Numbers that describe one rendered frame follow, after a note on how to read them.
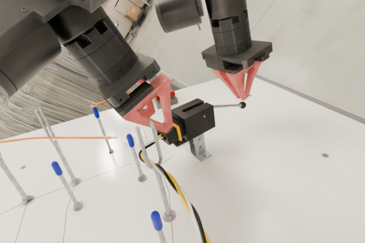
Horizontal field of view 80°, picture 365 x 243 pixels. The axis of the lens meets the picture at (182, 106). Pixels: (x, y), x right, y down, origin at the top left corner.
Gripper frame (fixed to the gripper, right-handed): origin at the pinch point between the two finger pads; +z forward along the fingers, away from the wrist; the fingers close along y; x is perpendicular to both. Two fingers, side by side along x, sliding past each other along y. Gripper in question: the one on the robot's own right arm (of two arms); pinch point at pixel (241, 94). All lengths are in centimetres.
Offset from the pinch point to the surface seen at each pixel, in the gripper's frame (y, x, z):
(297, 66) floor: -60, 113, 63
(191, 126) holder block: 2.2, -13.0, -2.6
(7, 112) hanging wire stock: -79, -49, 5
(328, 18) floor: -56, 145, 39
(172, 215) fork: 7.9, -22.4, 2.7
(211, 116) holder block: 2.2, -9.1, -1.9
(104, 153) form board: -12.8, -25.6, 2.6
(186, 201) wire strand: 14.3, -21.4, -6.5
